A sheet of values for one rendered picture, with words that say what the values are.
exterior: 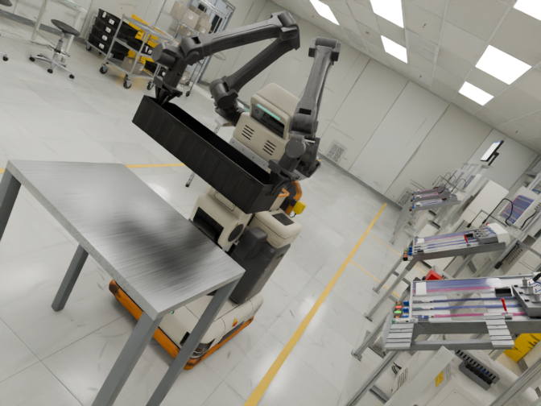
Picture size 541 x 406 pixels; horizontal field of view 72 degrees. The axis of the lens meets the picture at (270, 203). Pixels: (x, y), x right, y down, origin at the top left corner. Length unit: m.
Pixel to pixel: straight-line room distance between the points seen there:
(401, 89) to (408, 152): 1.68
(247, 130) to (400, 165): 9.30
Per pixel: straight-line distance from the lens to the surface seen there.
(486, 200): 6.79
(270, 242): 1.91
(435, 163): 10.79
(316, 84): 1.29
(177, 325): 1.91
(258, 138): 1.62
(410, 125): 10.82
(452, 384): 2.29
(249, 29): 1.49
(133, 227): 1.27
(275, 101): 1.56
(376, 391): 2.30
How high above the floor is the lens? 1.44
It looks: 17 degrees down
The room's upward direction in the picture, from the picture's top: 32 degrees clockwise
